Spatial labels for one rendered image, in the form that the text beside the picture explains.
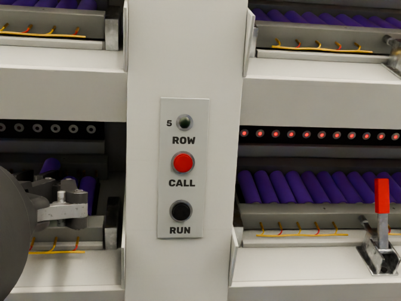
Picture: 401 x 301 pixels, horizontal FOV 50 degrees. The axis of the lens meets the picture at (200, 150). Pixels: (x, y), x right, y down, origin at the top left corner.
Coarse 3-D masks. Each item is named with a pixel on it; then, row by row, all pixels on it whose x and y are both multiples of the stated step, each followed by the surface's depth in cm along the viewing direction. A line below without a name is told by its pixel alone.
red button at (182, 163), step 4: (176, 156) 36; (180, 156) 36; (184, 156) 36; (188, 156) 36; (176, 160) 36; (180, 160) 36; (184, 160) 36; (188, 160) 36; (176, 164) 36; (180, 164) 36; (184, 164) 36; (188, 164) 36; (192, 164) 36; (176, 168) 36; (180, 168) 36; (184, 168) 36; (188, 168) 36; (184, 172) 36
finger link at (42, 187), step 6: (42, 180) 36; (48, 180) 37; (54, 180) 38; (24, 186) 30; (30, 186) 31; (36, 186) 33; (42, 186) 34; (48, 186) 36; (30, 192) 31; (36, 192) 33; (42, 192) 34; (48, 192) 36; (48, 198) 36
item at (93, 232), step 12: (96, 216) 43; (48, 228) 41; (60, 228) 41; (96, 228) 42; (36, 240) 42; (48, 240) 42; (60, 240) 42; (72, 240) 42; (84, 240) 42; (96, 240) 43; (36, 252) 40; (48, 252) 40; (60, 252) 41; (72, 252) 41; (84, 252) 41
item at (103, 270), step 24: (0, 144) 51; (24, 144) 51; (48, 144) 52; (72, 144) 52; (96, 144) 52; (120, 192) 51; (120, 216) 47; (120, 240) 44; (48, 264) 40; (72, 264) 41; (96, 264) 41; (120, 264) 41; (24, 288) 38; (48, 288) 38; (72, 288) 38; (96, 288) 38; (120, 288) 39
